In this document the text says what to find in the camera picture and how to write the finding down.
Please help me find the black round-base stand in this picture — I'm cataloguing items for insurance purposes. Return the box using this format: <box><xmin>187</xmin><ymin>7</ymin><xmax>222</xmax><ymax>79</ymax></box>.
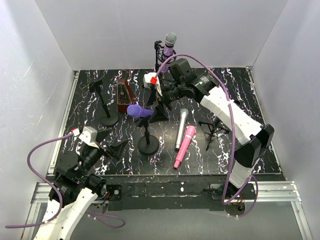
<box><xmin>135</xmin><ymin>117</ymin><xmax>160</xmax><ymax>156</ymax></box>
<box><xmin>89</xmin><ymin>79</ymin><xmax>119</xmax><ymax>127</ymax></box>

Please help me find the purple plastic microphone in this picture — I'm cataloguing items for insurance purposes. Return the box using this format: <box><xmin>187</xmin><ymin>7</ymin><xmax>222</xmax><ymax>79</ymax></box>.
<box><xmin>127</xmin><ymin>104</ymin><xmax>154</xmax><ymax>119</ymax></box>

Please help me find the silver microphone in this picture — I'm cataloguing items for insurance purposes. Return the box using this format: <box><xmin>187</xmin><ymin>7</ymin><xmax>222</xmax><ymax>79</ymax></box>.
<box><xmin>174</xmin><ymin>108</ymin><xmax>189</xmax><ymax>152</ymax></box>

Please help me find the purple glitter microphone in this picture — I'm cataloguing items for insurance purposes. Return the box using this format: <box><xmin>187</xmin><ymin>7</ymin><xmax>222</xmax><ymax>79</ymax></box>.
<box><xmin>160</xmin><ymin>32</ymin><xmax>177</xmax><ymax>62</ymax></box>

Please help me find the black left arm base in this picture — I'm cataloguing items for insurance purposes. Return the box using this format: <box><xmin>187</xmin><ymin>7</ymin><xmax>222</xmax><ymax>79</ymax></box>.
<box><xmin>98</xmin><ymin>184</ymin><xmax>122</xmax><ymax>201</ymax></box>

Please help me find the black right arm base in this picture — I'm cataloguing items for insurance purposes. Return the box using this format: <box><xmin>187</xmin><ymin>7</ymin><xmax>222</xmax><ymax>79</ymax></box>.
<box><xmin>203</xmin><ymin>183</ymin><xmax>256</xmax><ymax>205</ymax></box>

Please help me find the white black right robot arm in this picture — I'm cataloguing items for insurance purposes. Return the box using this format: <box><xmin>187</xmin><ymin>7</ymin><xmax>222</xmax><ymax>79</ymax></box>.
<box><xmin>143</xmin><ymin>58</ymin><xmax>275</xmax><ymax>189</ymax></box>

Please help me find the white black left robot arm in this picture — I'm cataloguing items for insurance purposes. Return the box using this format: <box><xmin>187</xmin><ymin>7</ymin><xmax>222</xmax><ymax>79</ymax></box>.
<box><xmin>34</xmin><ymin>126</ymin><xmax>129</xmax><ymax>240</ymax></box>

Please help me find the tall black tripod stand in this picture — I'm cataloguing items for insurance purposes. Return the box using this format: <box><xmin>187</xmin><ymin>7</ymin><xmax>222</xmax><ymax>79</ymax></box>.
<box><xmin>154</xmin><ymin>40</ymin><xmax>176</xmax><ymax>77</ymax></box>

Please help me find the small black tripod stand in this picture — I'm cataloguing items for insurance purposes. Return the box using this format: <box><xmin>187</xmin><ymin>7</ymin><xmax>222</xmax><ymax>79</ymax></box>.
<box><xmin>198</xmin><ymin>117</ymin><xmax>230</xmax><ymax>151</ymax></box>

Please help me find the brown wooden metronome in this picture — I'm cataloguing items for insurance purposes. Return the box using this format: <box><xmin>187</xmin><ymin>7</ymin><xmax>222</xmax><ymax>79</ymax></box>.
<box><xmin>117</xmin><ymin>79</ymin><xmax>136</xmax><ymax>113</ymax></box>

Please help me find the pink microphone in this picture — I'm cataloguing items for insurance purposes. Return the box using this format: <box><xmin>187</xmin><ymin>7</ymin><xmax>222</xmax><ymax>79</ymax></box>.
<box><xmin>173</xmin><ymin>125</ymin><xmax>196</xmax><ymax>169</ymax></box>

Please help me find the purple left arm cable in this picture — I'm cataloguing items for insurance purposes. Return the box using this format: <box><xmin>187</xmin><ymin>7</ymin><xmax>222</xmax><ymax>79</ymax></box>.
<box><xmin>4</xmin><ymin>132</ymin><xmax>126</xmax><ymax>230</ymax></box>

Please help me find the aluminium table rail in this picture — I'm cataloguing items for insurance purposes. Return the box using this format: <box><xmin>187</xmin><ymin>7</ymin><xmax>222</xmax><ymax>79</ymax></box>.
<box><xmin>21</xmin><ymin>69</ymin><xmax>313</xmax><ymax>240</ymax></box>

